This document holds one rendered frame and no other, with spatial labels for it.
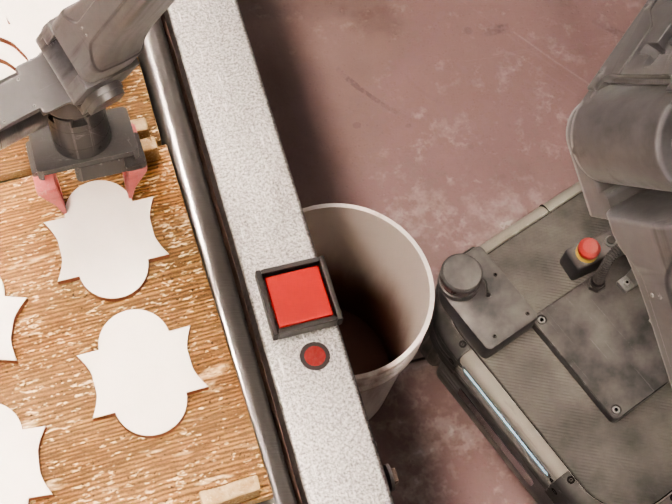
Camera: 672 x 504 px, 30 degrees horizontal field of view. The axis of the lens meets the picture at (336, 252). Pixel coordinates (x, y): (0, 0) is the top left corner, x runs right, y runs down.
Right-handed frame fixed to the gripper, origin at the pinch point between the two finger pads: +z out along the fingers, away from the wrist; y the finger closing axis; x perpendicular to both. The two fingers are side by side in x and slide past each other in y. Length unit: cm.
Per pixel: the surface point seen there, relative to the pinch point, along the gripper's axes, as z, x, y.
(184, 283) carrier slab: 4.3, 10.6, -6.7
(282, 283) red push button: 5.6, 12.8, -16.7
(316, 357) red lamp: 8.9, 20.7, -18.0
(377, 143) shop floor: 81, -70, -58
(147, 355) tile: 4.9, 17.9, -1.1
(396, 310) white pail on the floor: 76, -27, -46
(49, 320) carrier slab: 4.3, 11.1, 7.6
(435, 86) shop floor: 79, -80, -73
